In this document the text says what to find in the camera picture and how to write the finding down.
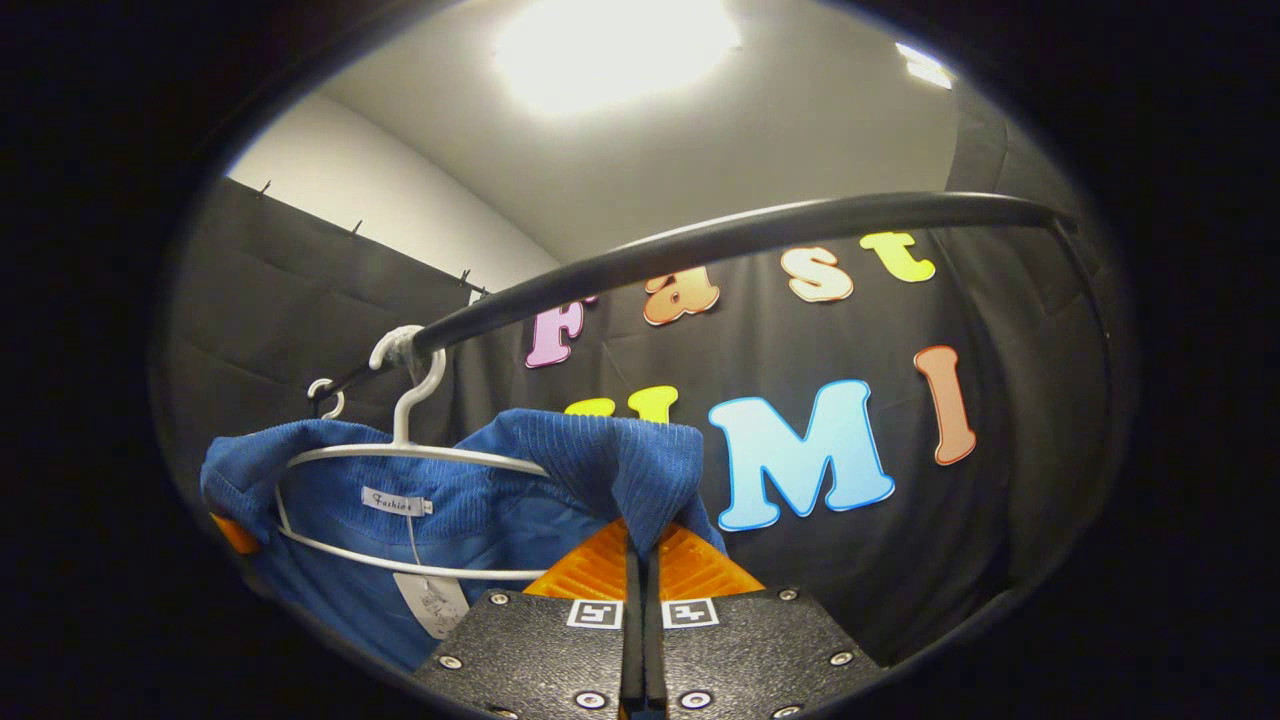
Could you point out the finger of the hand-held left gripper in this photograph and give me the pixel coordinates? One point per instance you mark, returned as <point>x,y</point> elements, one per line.
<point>235,535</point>

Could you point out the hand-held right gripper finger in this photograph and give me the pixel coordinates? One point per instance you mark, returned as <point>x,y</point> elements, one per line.
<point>653,650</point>
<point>632,650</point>

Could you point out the white plastic hanger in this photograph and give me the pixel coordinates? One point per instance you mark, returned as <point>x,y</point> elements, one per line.
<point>338,405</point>
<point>400,450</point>

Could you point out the black metal clothes rack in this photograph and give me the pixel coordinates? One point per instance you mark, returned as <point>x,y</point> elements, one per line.
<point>750,232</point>

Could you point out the black backdrop cloth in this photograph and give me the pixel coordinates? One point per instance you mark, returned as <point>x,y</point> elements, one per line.
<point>1000,520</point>

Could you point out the large ceiling light panel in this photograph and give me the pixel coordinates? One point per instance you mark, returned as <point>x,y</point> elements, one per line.
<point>615,50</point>

